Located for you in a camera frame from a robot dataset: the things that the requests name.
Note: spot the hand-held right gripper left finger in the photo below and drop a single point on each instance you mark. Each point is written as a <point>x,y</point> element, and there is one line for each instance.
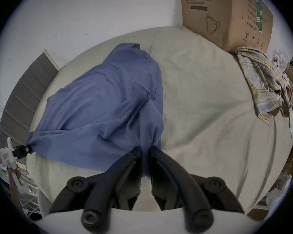
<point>105,191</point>

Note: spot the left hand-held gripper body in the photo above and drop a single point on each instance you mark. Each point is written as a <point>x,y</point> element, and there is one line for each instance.
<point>5,156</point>

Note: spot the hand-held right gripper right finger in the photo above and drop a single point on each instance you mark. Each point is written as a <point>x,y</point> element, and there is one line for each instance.
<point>183,191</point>

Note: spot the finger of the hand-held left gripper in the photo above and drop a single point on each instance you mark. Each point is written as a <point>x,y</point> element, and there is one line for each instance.
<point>23,150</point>

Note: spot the dark blue shirt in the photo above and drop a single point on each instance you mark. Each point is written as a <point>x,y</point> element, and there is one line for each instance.
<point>100,106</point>

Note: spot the grey padded headboard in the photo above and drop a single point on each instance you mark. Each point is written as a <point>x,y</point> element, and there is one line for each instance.
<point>24,101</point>

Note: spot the bed with beige sheet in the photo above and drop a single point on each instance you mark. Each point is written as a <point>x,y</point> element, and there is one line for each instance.
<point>210,121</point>

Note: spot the plaid shirt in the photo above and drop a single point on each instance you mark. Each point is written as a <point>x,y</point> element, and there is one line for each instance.
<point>263,82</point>

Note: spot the brown cardboard carton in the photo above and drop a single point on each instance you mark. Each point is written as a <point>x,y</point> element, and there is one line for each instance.
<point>224,11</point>

